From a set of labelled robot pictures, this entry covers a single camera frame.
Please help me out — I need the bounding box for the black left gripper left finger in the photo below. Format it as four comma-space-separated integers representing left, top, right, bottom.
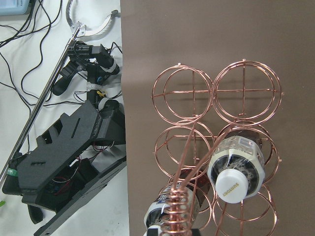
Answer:
146, 228, 161, 236

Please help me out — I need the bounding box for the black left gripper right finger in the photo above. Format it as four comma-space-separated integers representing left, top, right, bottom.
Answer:
191, 229, 200, 236

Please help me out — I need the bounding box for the copper wire bottle basket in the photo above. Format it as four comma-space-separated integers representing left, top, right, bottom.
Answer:
151, 59, 283, 236

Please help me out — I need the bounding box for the tea bottle centre white cap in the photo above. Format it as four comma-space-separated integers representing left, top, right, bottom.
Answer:
207, 130, 265, 204

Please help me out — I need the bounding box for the metal reacher grabber tool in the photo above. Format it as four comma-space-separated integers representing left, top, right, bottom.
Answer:
0, 0, 119, 186

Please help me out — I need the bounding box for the blue teach pendant tablet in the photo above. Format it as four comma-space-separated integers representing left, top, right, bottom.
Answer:
0, 0, 30, 16

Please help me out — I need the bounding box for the tea bottle near handle end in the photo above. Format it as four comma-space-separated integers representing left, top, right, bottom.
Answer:
144, 169, 211, 236

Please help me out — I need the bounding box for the black machine frame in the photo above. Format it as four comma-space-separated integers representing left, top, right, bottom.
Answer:
2, 99, 126, 236

